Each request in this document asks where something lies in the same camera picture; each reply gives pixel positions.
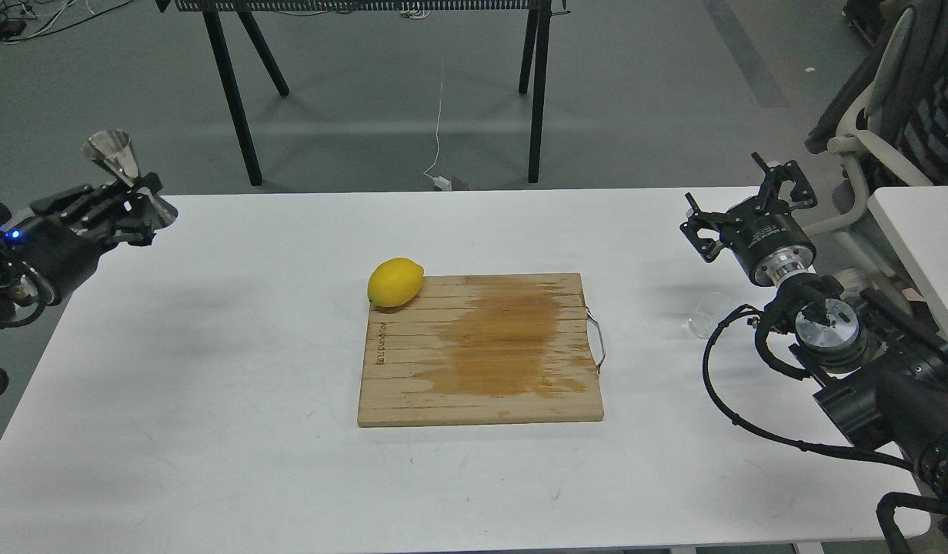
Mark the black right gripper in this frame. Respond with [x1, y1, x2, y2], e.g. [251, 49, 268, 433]
[680, 152, 818, 287]

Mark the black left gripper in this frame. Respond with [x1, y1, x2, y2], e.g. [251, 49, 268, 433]
[2, 173, 163, 297]

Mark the steel double jigger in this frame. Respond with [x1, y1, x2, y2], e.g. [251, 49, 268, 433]
[81, 129, 179, 229]

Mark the small clear glass cup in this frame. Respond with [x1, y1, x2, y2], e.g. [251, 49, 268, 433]
[686, 292, 732, 339]

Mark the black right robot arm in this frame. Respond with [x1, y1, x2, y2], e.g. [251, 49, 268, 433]
[680, 153, 948, 553]

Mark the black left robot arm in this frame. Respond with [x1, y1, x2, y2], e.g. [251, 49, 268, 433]
[0, 172, 178, 329]

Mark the white office chair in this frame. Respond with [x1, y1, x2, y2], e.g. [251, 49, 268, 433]
[804, 1, 948, 309]

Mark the white side table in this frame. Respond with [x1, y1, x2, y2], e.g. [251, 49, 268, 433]
[868, 186, 948, 340]

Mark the person in striped shirt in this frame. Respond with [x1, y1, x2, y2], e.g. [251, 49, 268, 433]
[897, 73, 948, 185]

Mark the wooden cutting board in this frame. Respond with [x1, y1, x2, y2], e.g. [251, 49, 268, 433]
[357, 273, 604, 428]

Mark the yellow lemon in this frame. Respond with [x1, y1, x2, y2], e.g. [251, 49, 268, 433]
[366, 257, 425, 309]

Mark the cable bundle on floor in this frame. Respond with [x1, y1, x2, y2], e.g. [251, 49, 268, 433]
[0, 0, 136, 47]

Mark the black metal frame table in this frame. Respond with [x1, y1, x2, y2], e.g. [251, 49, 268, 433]
[155, 0, 571, 188]

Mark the white cable with plug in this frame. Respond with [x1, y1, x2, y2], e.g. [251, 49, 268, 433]
[422, 58, 453, 192]

